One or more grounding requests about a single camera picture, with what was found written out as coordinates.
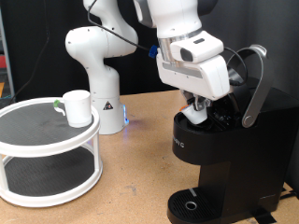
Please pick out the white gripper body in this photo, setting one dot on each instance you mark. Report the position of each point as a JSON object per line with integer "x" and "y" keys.
{"x": 199, "y": 77}

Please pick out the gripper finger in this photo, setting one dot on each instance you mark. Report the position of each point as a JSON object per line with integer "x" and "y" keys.
{"x": 189, "y": 98}
{"x": 202, "y": 104}

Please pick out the orange blue coffee pod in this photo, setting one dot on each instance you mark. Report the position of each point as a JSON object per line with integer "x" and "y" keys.
{"x": 194, "y": 116}

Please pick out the black Keurig coffee machine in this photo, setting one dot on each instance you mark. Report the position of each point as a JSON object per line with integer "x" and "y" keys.
{"x": 243, "y": 155}

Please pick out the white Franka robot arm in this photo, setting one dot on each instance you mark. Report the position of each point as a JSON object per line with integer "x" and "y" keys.
{"x": 102, "y": 77}

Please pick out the grey partition panel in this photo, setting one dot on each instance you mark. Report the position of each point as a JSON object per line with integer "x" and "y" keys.
{"x": 280, "y": 25}

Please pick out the black tape strip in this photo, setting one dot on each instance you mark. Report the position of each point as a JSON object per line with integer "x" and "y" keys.
{"x": 264, "y": 217}

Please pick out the white two-tier turntable shelf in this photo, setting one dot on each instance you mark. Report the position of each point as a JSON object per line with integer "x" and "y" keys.
{"x": 37, "y": 149}

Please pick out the black curtain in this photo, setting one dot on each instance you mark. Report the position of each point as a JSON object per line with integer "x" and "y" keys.
{"x": 31, "y": 46}

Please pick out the red background object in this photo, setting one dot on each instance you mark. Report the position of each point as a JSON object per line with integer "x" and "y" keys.
{"x": 2, "y": 60}

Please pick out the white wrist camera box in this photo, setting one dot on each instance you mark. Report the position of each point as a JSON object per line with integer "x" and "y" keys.
{"x": 202, "y": 46}

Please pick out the grey metal frame post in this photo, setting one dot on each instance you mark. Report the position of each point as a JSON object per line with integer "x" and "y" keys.
{"x": 8, "y": 62}

